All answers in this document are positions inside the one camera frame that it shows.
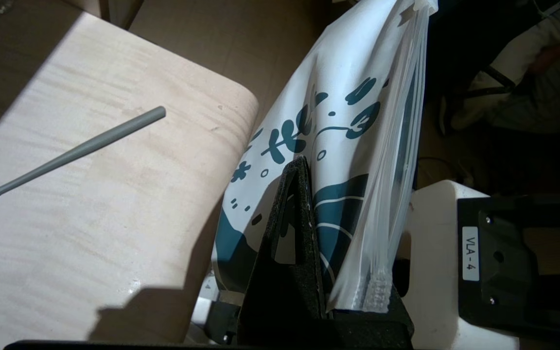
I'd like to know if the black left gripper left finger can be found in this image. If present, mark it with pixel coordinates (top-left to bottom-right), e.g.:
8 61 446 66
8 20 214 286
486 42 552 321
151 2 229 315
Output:
238 156 332 341

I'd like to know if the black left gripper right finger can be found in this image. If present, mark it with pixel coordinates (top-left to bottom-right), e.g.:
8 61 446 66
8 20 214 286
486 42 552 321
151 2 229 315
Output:
331 284 414 350

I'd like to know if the white blue horse pouch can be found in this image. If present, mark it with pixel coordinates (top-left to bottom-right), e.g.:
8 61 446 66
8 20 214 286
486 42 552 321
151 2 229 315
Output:
211 0 438 313

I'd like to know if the pale grey toothbrush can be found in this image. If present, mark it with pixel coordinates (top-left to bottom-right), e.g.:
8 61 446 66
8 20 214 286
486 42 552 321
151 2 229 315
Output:
0 106 167 215

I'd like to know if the seated person in light clothes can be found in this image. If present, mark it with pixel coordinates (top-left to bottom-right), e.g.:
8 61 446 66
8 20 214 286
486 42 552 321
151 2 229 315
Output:
438 0 560 134

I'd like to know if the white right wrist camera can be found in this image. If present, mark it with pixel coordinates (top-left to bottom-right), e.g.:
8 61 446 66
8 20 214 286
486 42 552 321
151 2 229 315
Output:
397 180 541 350

